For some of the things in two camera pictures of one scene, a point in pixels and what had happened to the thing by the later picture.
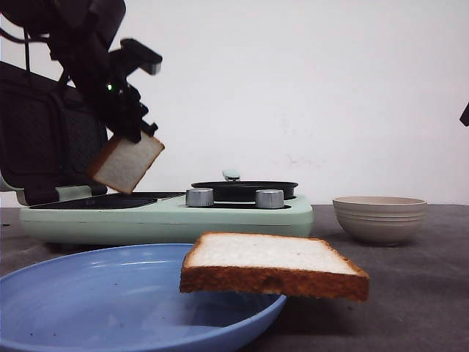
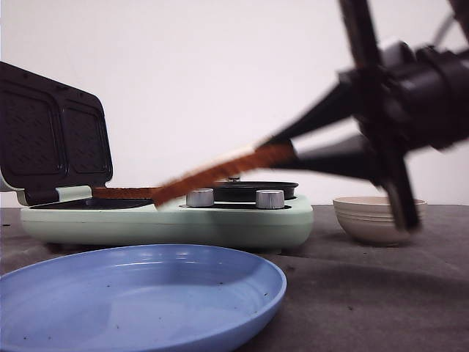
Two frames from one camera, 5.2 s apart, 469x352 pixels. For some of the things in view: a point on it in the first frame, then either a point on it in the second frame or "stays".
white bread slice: (122, 164) -> (146, 193)
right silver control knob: (270, 199) stays
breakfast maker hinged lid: (50, 135) stays
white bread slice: (306, 267) -> (275, 155)
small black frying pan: (232, 189) stays
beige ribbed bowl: (379, 221) stays
